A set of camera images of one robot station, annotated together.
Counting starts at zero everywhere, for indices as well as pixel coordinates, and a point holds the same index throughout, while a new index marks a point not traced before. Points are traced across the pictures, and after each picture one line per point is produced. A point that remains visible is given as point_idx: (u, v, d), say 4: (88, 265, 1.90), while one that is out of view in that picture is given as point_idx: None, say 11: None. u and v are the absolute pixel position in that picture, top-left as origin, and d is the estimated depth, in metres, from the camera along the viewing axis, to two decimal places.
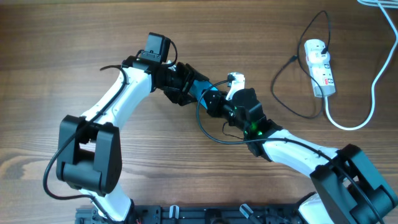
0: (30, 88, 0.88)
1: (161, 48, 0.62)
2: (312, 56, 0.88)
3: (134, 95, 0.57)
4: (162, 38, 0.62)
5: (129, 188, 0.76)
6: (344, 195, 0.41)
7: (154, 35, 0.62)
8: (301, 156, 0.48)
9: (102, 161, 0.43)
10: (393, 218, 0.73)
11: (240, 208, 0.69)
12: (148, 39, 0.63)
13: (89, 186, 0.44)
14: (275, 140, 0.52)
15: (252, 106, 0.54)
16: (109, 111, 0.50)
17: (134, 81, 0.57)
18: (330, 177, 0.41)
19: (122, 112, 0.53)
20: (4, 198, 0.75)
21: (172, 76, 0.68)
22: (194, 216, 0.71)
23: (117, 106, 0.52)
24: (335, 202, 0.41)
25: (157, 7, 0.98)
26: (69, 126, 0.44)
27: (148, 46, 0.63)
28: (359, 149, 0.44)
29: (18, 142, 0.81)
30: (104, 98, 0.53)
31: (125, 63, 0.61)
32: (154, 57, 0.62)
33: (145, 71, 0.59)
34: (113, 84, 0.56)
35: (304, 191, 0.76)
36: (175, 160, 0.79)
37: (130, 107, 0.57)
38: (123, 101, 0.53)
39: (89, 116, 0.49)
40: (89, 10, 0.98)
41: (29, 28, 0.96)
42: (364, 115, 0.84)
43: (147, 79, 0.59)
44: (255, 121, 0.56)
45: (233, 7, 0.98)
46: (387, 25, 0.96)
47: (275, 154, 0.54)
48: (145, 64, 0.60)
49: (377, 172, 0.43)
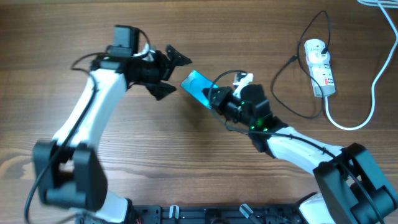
0: (30, 88, 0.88)
1: (129, 42, 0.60)
2: (312, 55, 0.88)
3: (107, 102, 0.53)
4: (129, 29, 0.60)
5: (129, 188, 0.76)
6: (346, 193, 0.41)
7: (120, 27, 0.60)
8: (305, 152, 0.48)
9: (83, 184, 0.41)
10: (393, 218, 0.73)
11: (240, 208, 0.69)
12: (115, 32, 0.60)
13: (75, 206, 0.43)
14: (280, 137, 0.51)
15: (259, 102, 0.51)
16: (81, 127, 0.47)
17: (104, 87, 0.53)
18: (334, 173, 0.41)
19: (97, 123, 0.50)
20: (4, 198, 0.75)
21: (148, 67, 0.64)
22: (194, 216, 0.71)
23: (89, 119, 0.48)
24: (336, 198, 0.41)
25: (157, 7, 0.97)
26: (40, 154, 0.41)
27: (115, 40, 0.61)
28: (364, 148, 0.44)
29: (18, 142, 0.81)
30: (73, 112, 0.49)
31: (95, 63, 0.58)
32: (125, 51, 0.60)
33: (115, 71, 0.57)
34: (83, 94, 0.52)
35: (304, 191, 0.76)
36: (175, 160, 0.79)
37: (106, 112, 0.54)
38: (95, 111, 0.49)
39: (61, 138, 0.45)
40: (89, 10, 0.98)
41: (29, 28, 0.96)
42: (364, 115, 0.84)
43: (119, 81, 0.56)
44: (261, 117, 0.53)
45: (233, 7, 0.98)
46: (387, 25, 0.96)
47: (279, 151, 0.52)
48: (116, 61, 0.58)
49: (381, 173, 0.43)
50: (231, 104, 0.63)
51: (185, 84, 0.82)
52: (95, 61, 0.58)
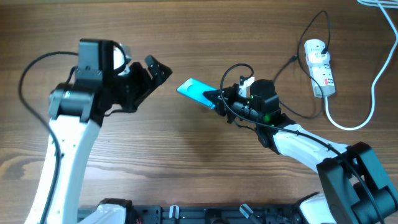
0: (30, 88, 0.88)
1: (99, 61, 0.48)
2: (312, 56, 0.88)
3: (79, 159, 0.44)
4: (97, 45, 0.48)
5: (129, 188, 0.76)
6: (348, 190, 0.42)
7: (86, 42, 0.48)
8: (310, 149, 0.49)
9: None
10: (393, 218, 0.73)
11: (240, 208, 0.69)
12: (80, 50, 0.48)
13: None
14: (286, 132, 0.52)
15: (268, 97, 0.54)
16: (51, 219, 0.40)
17: (71, 146, 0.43)
18: (337, 170, 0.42)
19: (70, 199, 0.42)
20: (4, 198, 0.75)
21: (127, 85, 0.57)
22: (194, 216, 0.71)
23: (57, 205, 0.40)
24: (337, 195, 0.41)
25: (157, 7, 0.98)
26: None
27: (80, 61, 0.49)
28: (370, 147, 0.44)
29: (18, 142, 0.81)
30: (39, 193, 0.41)
31: (55, 100, 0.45)
32: (95, 74, 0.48)
33: (81, 119, 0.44)
34: (45, 158, 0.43)
35: (304, 191, 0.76)
36: (175, 160, 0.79)
37: (83, 162, 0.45)
38: (64, 188, 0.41)
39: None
40: (89, 10, 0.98)
41: (29, 28, 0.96)
42: (364, 115, 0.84)
43: (87, 132, 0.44)
44: (270, 113, 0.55)
45: (233, 7, 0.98)
46: (387, 25, 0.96)
47: (284, 146, 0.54)
48: (84, 91, 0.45)
49: (385, 173, 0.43)
50: (236, 104, 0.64)
51: (181, 89, 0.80)
52: (56, 92, 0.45)
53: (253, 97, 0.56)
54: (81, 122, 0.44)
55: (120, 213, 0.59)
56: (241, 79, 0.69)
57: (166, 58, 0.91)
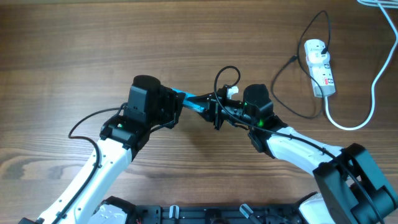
0: (29, 88, 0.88)
1: (145, 105, 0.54)
2: (312, 56, 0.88)
3: (113, 172, 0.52)
4: (147, 92, 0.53)
5: (129, 188, 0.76)
6: (346, 193, 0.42)
7: (138, 88, 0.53)
8: (305, 153, 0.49)
9: (97, 196, 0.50)
10: (393, 218, 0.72)
11: (240, 208, 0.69)
12: (131, 94, 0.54)
13: (96, 198, 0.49)
14: (278, 137, 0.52)
15: (263, 104, 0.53)
16: (71, 211, 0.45)
17: (108, 163, 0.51)
18: (336, 172, 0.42)
19: (91, 203, 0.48)
20: (4, 198, 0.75)
21: (161, 108, 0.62)
22: (195, 216, 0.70)
23: (81, 201, 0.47)
24: (339, 191, 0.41)
25: (157, 7, 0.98)
26: (81, 175, 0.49)
27: (130, 101, 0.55)
28: (364, 148, 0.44)
29: (18, 142, 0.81)
30: (68, 191, 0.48)
31: (108, 129, 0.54)
32: (140, 116, 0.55)
33: (124, 145, 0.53)
34: (84, 165, 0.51)
35: (304, 191, 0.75)
36: (174, 160, 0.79)
37: (121, 168, 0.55)
38: (91, 192, 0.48)
39: (48, 220, 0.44)
40: (89, 10, 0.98)
41: (29, 28, 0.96)
42: (364, 115, 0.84)
43: (125, 156, 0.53)
44: (263, 118, 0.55)
45: (234, 7, 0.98)
46: (388, 25, 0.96)
47: (278, 150, 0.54)
48: (130, 129, 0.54)
49: (381, 173, 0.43)
50: (227, 108, 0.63)
51: None
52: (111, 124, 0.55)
53: (246, 103, 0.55)
54: (122, 147, 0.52)
55: (120, 219, 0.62)
56: (226, 86, 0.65)
57: (166, 58, 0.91)
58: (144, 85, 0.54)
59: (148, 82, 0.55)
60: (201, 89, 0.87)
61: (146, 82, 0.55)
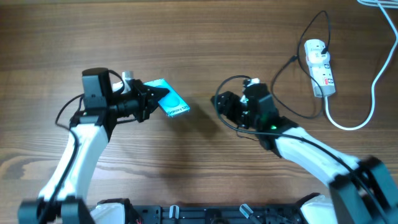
0: (30, 88, 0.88)
1: (101, 89, 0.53)
2: (312, 56, 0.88)
3: (95, 146, 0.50)
4: (99, 76, 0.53)
5: (129, 188, 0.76)
6: (362, 210, 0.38)
7: (87, 75, 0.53)
8: (318, 160, 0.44)
9: (88, 169, 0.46)
10: None
11: (240, 208, 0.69)
12: (84, 83, 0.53)
13: (87, 170, 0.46)
14: (290, 139, 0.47)
15: (262, 96, 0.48)
16: (68, 180, 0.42)
17: (87, 138, 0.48)
18: (350, 186, 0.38)
19: (84, 174, 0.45)
20: (4, 198, 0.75)
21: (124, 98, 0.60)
22: (194, 216, 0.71)
23: (74, 172, 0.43)
24: (352, 206, 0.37)
25: (157, 7, 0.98)
26: (66, 154, 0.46)
27: (84, 91, 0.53)
28: (382, 162, 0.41)
29: (18, 142, 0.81)
30: (57, 168, 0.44)
31: (72, 121, 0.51)
32: (100, 101, 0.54)
33: (96, 123, 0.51)
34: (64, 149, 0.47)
35: (304, 191, 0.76)
36: (174, 160, 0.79)
37: (101, 145, 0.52)
38: (81, 162, 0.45)
39: (47, 194, 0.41)
40: (89, 10, 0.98)
41: (29, 28, 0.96)
42: (364, 115, 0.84)
43: (101, 132, 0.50)
44: (265, 113, 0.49)
45: (234, 7, 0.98)
46: (388, 24, 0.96)
47: (287, 152, 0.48)
48: (93, 114, 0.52)
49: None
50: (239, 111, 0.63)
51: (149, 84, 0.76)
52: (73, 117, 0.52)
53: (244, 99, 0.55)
54: (95, 126, 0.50)
55: (119, 209, 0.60)
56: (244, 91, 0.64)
57: (166, 58, 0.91)
58: (93, 72, 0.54)
59: (97, 70, 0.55)
60: (201, 89, 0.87)
61: (94, 70, 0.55)
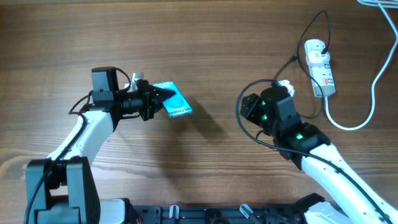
0: (29, 88, 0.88)
1: (108, 84, 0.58)
2: (312, 56, 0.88)
3: (102, 129, 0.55)
4: (107, 72, 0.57)
5: (129, 188, 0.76)
6: None
7: (97, 71, 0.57)
8: (357, 201, 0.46)
9: (92, 144, 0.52)
10: None
11: (240, 208, 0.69)
12: (92, 78, 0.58)
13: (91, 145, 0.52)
14: (325, 165, 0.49)
15: (280, 99, 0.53)
16: (74, 148, 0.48)
17: (94, 120, 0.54)
18: None
19: (89, 146, 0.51)
20: (4, 198, 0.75)
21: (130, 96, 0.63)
22: (195, 216, 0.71)
23: (80, 141, 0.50)
24: None
25: (157, 7, 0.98)
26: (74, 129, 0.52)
27: (93, 86, 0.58)
28: None
29: (18, 142, 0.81)
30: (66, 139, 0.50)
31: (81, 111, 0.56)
32: (107, 96, 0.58)
33: (102, 109, 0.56)
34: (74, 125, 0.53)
35: (304, 191, 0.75)
36: (174, 160, 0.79)
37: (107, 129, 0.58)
38: (87, 135, 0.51)
39: (54, 156, 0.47)
40: (89, 10, 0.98)
41: (29, 28, 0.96)
42: (364, 115, 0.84)
43: (107, 117, 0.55)
44: (284, 117, 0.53)
45: (234, 7, 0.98)
46: (388, 24, 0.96)
47: (313, 172, 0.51)
48: (100, 107, 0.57)
49: None
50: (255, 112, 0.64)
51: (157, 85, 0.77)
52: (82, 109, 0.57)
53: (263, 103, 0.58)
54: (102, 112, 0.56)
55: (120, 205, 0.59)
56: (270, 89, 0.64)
57: (166, 58, 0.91)
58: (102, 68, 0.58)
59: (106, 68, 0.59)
60: (201, 89, 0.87)
61: (104, 68, 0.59)
